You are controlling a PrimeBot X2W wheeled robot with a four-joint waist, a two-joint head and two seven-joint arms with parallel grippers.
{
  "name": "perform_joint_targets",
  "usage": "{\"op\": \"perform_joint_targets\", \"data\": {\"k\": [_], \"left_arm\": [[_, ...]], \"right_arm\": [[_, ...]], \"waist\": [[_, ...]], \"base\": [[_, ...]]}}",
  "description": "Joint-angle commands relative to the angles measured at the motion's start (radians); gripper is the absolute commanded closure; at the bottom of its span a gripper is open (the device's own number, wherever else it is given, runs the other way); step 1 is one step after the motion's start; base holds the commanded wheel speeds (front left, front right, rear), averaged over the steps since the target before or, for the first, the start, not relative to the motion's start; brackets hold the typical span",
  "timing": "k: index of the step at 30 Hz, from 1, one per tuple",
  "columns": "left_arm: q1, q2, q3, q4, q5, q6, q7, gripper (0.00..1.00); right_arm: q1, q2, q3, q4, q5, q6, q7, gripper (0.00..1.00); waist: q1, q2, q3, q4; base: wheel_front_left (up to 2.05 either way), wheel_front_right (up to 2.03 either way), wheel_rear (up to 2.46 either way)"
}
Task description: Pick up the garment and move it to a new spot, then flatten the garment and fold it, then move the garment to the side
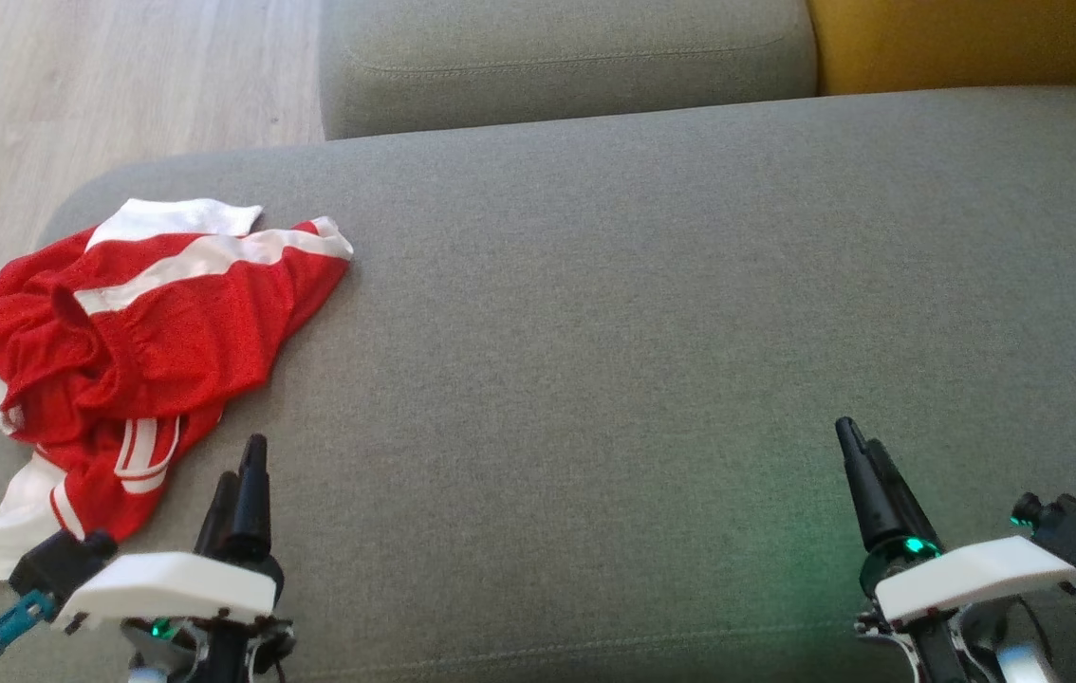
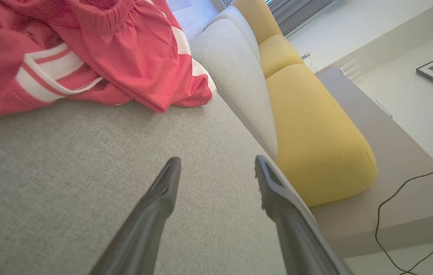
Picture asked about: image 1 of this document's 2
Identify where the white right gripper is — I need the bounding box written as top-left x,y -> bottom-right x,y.
835,417 -> 1076,635

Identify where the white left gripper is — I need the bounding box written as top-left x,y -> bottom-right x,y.
54,434 -> 297,655

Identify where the red number 23 basketball jersey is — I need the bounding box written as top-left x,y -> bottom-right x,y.
0,197 -> 264,583

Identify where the yellow and grey sofa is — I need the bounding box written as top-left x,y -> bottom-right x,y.
0,87 -> 1076,683

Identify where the large yellow sofa backrest cushion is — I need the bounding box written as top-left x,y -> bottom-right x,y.
806,0 -> 1076,97

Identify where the grey sofa seat cushion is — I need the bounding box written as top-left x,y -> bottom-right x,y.
320,0 -> 820,141

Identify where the teal left camera cable plug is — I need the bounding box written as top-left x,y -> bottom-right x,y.
0,590 -> 57,665

